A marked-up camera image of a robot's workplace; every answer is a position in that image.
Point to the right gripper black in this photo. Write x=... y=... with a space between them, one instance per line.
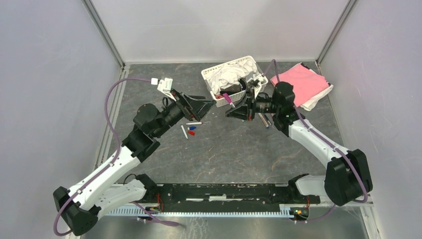
x=245 y=111

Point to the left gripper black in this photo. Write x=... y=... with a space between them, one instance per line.
x=192 y=107

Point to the red white marker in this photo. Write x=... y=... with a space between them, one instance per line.
x=194 y=123

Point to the white plastic basket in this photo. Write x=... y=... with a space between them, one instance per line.
x=220 y=101

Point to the black pen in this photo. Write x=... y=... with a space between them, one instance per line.
x=263 y=120

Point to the white marker pen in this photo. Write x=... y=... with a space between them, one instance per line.
x=184 y=131

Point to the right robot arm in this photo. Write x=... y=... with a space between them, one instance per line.
x=347 y=176

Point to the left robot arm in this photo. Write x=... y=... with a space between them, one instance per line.
x=83 y=204

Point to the black cloth in basket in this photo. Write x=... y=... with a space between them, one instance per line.
x=236 y=88

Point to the white cloth in basket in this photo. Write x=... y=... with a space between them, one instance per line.
x=229 y=74

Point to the white folded cloth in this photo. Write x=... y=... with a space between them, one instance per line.
x=316 y=97

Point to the pink folded cloth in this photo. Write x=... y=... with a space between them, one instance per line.
x=300 y=84

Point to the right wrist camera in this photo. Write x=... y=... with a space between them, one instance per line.
x=256 y=83

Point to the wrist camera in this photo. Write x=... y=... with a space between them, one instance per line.
x=256 y=83
x=164 y=86

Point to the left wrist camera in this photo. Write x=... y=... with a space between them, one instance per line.
x=164 y=86

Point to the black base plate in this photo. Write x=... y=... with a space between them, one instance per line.
x=225 y=198

